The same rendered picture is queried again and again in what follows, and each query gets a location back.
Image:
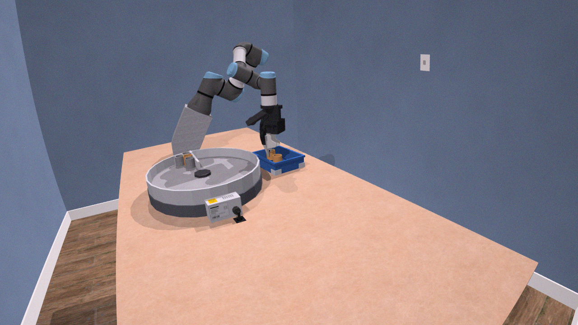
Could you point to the blue crate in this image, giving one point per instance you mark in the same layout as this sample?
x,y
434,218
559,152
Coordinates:
x,y
291,160

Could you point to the grey round turntable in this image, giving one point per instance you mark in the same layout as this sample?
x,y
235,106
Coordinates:
x,y
223,180

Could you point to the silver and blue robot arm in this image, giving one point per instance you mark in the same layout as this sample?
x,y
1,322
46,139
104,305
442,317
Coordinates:
x,y
246,57

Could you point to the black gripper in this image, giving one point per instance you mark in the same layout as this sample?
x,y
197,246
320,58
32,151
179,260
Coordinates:
x,y
271,124

